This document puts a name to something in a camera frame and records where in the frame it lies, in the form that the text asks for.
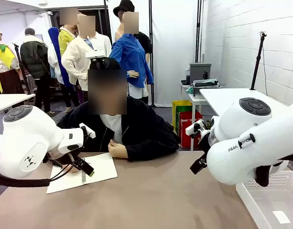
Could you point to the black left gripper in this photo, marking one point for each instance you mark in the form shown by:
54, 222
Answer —
61, 160

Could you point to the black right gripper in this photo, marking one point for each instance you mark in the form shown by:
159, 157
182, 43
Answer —
205, 144

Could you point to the white spiral notebook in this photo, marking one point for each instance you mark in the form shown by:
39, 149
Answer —
101, 171

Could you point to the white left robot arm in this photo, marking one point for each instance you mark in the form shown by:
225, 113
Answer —
29, 133

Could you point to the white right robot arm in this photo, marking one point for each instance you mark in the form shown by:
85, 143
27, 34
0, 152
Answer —
232, 162

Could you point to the person's left forearm black sleeve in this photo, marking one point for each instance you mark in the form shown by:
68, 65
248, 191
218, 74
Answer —
151, 150

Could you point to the person's left hand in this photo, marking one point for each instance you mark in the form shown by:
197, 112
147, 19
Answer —
118, 150

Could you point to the dark green bottle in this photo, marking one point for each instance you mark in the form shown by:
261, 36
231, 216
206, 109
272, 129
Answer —
208, 124

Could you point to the red bag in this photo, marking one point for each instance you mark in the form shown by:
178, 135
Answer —
184, 117

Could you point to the yellow green bag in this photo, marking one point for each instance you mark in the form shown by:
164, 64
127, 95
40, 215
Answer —
182, 106

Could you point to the white perforated plastic basket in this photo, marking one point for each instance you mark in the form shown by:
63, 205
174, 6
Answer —
256, 200

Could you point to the large white table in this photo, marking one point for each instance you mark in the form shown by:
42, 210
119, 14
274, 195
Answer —
220, 97

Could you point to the person in black jacket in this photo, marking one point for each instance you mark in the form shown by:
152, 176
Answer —
141, 119

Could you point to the green cloth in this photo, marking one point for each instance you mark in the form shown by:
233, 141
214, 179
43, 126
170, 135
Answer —
190, 90

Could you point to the grey tray with green contents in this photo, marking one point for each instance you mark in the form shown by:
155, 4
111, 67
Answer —
203, 89

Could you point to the narrow white side table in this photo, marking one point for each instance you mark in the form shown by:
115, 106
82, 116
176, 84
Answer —
184, 89

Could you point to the small black mini tripod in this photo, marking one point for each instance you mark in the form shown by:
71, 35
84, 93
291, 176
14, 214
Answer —
205, 75

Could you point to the white bottle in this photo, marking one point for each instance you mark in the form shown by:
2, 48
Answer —
187, 74

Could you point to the grey box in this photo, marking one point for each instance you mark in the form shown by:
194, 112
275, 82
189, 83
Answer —
199, 71

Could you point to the small white table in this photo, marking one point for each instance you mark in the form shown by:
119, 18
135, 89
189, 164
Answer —
8, 100

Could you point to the white hanging coat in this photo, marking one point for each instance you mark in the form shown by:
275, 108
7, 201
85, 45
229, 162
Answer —
53, 64

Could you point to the black cap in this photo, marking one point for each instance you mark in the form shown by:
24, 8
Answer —
115, 65

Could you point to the mannequin in white shirt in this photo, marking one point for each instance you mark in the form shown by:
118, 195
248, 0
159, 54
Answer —
77, 55

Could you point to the thin black tripod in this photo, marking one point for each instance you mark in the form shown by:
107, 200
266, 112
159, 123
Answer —
21, 69

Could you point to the tall black tripod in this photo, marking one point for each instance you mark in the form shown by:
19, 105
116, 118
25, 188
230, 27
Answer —
257, 62

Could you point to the mannequin in blue shirt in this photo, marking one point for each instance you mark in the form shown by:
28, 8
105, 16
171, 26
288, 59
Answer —
129, 55

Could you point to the blue hanging garment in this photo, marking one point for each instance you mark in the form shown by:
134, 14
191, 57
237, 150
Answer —
54, 43

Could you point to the mannequin in yellow shirt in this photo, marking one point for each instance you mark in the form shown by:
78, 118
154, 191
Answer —
64, 40

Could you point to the person in yellow garment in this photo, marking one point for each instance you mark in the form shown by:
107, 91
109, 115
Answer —
5, 57

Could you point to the mannequin in black shirt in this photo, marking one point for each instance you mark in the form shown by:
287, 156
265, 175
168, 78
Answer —
144, 40

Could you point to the black double stand pole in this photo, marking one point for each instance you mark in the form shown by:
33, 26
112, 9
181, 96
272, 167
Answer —
198, 28

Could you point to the black backdrop stand pole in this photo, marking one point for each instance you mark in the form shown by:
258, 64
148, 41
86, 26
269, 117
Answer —
150, 23

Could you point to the black slanted pole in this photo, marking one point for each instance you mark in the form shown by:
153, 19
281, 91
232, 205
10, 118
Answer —
106, 14

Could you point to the black bucket hat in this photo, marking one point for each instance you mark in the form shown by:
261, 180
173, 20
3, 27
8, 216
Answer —
123, 7

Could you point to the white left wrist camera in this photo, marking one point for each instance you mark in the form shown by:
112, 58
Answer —
89, 132

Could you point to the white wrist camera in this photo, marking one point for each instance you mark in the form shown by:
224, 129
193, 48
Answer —
89, 132
194, 127

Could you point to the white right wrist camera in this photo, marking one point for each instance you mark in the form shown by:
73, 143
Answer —
194, 127

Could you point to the white head-mounted camera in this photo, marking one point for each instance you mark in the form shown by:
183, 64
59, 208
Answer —
95, 54

